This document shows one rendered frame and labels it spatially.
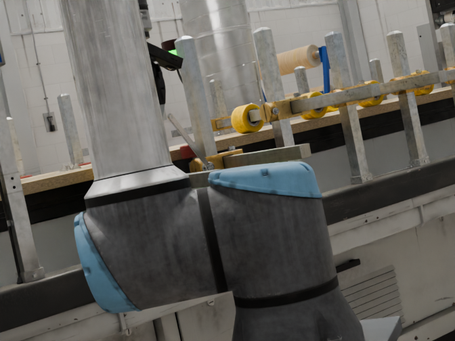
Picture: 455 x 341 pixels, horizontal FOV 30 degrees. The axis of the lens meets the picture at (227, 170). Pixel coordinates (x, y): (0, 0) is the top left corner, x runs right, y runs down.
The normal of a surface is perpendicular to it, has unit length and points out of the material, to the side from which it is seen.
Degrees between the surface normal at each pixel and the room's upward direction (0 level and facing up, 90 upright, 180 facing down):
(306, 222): 90
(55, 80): 90
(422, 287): 91
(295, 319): 70
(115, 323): 90
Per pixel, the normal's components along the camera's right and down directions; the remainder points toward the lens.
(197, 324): 0.59, -0.08
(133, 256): -0.02, -0.06
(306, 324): 0.10, -0.32
